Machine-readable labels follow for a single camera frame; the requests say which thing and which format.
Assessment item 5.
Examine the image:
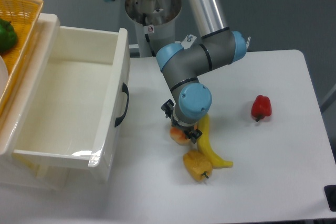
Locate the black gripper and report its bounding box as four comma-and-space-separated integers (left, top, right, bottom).
161, 99, 202, 144

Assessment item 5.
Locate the round orange bread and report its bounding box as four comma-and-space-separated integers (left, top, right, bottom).
169, 127, 191, 145

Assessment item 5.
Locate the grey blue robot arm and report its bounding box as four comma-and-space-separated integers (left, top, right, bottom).
106, 0, 248, 142

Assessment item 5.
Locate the yellow banana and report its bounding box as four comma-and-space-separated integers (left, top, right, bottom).
197, 114, 234, 169

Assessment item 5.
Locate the yellow bell pepper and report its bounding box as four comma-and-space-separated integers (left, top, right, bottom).
183, 150, 213, 182

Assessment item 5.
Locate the red bell pepper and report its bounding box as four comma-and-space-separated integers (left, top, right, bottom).
251, 95, 272, 122

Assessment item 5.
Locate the white open drawer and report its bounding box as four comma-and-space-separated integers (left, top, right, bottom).
13, 27, 130, 182

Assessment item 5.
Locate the black object at table edge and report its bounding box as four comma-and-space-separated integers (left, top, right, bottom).
324, 185, 336, 212

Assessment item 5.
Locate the white drawer cabinet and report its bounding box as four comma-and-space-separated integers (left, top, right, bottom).
0, 13, 71, 191

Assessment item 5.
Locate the white plate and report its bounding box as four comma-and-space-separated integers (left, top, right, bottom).
0, 57, 9, 95

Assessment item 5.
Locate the yellow woven basket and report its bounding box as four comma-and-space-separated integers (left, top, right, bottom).
1, 0, 44, 114

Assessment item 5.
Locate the green bell pepper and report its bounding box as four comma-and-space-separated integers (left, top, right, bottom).
0, 19, 18, 52

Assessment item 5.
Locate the black drawer handle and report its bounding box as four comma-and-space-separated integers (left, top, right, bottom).
114, 82, 130, 127

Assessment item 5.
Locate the black cable on pedestal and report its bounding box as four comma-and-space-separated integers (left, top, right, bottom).
142, 13, 157, 57

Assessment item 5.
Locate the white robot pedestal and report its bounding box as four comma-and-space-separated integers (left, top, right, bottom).
125, 0, 182, 57

